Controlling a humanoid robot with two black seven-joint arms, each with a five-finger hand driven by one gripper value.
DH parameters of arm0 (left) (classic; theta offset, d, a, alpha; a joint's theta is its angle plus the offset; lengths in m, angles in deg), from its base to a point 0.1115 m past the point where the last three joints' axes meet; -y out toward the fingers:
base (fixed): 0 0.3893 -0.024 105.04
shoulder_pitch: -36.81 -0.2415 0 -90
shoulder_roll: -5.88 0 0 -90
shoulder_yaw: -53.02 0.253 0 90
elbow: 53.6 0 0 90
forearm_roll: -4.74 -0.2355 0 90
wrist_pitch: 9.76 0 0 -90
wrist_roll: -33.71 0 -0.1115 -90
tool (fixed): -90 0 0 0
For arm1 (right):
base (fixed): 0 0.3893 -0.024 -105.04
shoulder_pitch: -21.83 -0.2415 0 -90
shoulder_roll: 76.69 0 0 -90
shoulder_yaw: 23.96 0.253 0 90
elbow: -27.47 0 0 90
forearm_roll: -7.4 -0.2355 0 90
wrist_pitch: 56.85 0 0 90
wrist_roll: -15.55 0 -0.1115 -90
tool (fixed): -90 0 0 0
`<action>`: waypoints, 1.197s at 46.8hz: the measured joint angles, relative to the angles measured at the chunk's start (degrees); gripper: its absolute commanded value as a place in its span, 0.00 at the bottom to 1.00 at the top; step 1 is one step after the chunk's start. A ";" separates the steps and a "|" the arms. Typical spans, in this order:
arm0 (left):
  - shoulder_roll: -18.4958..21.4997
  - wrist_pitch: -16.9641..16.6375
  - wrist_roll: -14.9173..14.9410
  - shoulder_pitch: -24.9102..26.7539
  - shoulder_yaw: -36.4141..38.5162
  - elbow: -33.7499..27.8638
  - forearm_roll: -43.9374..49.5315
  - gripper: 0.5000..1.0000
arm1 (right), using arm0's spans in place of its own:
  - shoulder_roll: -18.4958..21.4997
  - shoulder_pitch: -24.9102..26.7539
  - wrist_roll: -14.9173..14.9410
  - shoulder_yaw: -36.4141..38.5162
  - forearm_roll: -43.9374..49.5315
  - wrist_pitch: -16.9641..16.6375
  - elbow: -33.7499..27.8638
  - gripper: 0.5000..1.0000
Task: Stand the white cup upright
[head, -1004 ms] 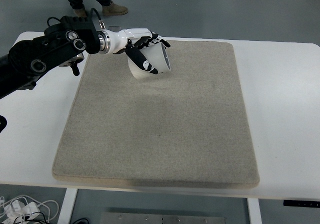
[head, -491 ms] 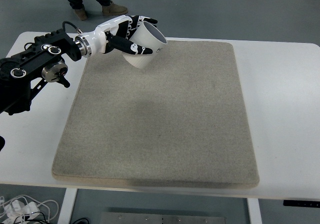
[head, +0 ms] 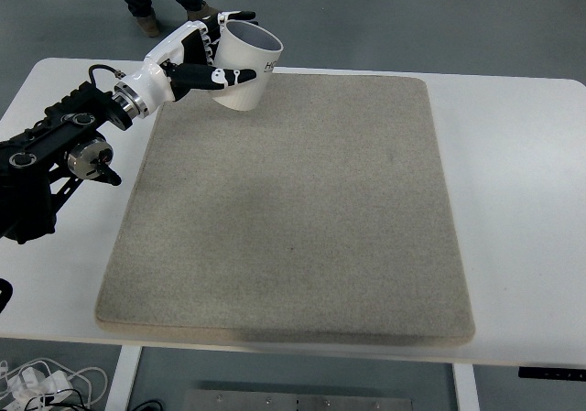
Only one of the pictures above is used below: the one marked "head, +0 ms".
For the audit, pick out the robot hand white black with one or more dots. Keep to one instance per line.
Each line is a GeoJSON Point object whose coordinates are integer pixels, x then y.
{"type": "Point", "coordinates": [158, 70]}

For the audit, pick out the white ribbed cup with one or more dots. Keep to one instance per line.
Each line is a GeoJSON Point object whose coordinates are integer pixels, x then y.
{"type": "Point", "coordinates": [249, 61]}

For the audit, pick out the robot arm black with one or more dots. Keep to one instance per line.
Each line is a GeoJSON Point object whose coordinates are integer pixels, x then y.
{"type": "Point", "coordinates": [41, 154]}

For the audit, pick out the grey-brown felt mat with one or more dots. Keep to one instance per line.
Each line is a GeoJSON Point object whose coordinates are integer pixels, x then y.
{"type": "Point", "coordinates": [293, 255]}

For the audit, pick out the white table leg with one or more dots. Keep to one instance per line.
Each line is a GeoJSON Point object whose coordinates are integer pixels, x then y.
{"type": "Point", "coordinates": [122, 379]}
{"type": "Point", "coordinates": [466, 388]}

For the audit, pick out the white power strip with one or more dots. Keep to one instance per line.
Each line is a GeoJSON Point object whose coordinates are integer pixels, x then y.
{"type": "Point", "coordinates": [39, 383]}

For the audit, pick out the grey metal plate with screws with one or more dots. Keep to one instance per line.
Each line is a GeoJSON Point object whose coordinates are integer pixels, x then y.
{"type": "Point", "coordinates": [297, 402]}

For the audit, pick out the black table control panel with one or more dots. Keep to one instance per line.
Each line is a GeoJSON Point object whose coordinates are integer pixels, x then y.
{"type": "Point", "coordinates": [551, 372]}

